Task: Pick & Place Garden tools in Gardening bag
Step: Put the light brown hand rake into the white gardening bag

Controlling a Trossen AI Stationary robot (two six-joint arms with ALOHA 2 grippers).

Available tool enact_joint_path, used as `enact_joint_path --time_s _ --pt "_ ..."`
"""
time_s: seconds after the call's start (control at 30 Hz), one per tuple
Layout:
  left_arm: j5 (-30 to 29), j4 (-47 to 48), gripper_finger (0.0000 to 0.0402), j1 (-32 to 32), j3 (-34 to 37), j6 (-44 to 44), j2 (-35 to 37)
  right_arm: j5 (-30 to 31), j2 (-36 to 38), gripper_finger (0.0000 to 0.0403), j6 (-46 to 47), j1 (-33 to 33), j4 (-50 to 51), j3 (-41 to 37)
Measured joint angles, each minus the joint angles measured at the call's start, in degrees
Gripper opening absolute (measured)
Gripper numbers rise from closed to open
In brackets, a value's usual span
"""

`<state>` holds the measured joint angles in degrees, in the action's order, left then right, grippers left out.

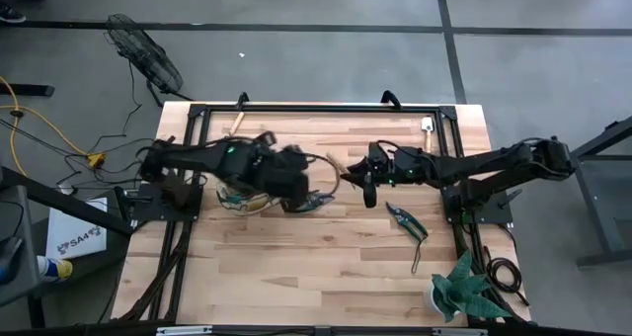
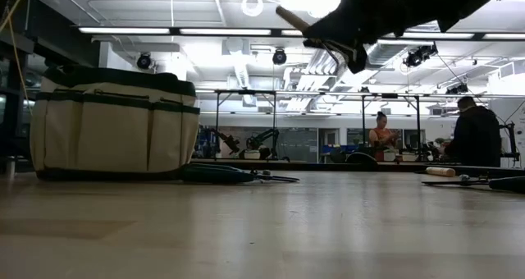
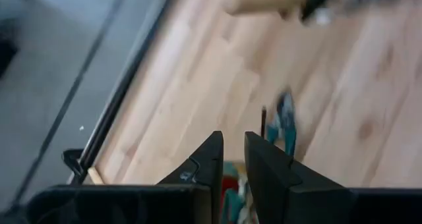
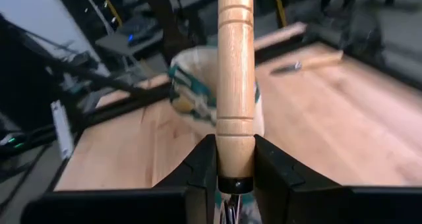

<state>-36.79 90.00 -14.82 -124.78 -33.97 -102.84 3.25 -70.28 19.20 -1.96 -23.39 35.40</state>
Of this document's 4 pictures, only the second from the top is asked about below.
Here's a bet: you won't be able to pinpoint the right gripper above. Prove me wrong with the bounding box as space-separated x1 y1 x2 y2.
303 0 442 47

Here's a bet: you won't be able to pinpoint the wooden-handled hand fork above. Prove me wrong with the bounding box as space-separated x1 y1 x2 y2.
274 5 369 75

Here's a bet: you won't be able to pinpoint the teal-handled pruning shears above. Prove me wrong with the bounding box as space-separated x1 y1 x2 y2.
180 162 301 185

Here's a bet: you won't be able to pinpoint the cream canvas green-trimmed garden bag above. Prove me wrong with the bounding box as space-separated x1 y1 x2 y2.
29 64 201 181

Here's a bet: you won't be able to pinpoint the overhead beam with light strips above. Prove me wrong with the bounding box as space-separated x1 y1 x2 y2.
77 25 525 42

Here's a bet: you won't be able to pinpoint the person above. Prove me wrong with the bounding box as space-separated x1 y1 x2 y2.
367 111 399 162
444 95 502 168

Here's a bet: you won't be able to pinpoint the black rounded chair back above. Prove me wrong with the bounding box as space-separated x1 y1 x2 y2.
345 151 379 165

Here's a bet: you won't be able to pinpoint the black equipment stand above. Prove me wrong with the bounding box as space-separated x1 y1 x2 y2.
498 121 522 163

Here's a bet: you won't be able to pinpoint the large round ventilation duct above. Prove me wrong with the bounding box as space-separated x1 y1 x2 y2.
367 40 411 69

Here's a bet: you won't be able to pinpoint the black overhead camera rig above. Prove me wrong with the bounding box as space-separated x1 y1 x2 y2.
403 42 439 69

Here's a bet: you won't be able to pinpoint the black workstation frame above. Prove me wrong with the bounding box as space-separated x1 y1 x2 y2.
212 89 278 162
360 92 422 162

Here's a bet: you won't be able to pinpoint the white hanging ring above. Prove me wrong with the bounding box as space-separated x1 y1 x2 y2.
240 0 265 18

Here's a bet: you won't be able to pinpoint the black aluminium table frame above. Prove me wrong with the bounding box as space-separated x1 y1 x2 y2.
190 158 525 180

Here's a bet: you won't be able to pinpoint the small wooden cylinder handle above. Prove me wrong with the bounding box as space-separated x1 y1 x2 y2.
425 166 457 178

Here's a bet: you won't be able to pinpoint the hanging yellow cable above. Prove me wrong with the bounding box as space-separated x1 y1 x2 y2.
0 0 34 116

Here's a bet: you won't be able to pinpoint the short metal post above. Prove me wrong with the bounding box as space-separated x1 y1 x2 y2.
3 155 17 180

